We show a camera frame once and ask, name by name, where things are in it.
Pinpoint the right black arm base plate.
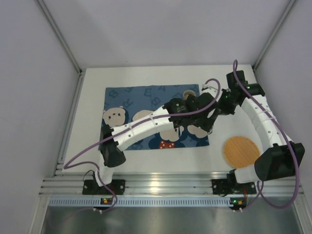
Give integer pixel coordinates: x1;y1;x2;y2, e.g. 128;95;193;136
211;179;256;196

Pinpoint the aluminium mounting rail frame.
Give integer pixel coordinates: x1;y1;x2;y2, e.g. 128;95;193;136
39;146;303;198

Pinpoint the small beige ceramic cup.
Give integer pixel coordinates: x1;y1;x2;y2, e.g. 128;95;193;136
183;90;196;100

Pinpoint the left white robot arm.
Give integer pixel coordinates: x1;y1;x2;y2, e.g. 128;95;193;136
95;93;217;187

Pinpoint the left aluminium corner post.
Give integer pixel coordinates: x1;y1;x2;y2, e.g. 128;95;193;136
36;0;82;74

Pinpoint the perforated metal cable strip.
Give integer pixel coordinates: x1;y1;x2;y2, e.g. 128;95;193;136
49;197;246;208

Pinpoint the right aluminium corner post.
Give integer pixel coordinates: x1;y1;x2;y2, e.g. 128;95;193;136
252;0;298;72

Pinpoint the blue cartoon placemat cloth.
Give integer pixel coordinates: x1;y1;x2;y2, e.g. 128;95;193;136
101;84;209;150

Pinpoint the orange woven round coaster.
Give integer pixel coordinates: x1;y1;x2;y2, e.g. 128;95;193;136
222;136;260;169

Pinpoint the aluminium corner post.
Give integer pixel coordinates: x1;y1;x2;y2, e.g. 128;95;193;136
36;0;82;74
252;0;298;72

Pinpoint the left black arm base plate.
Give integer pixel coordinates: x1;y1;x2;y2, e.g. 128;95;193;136
82;179;126;195

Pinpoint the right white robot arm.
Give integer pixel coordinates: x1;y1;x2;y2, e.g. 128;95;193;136
218;71;305;184

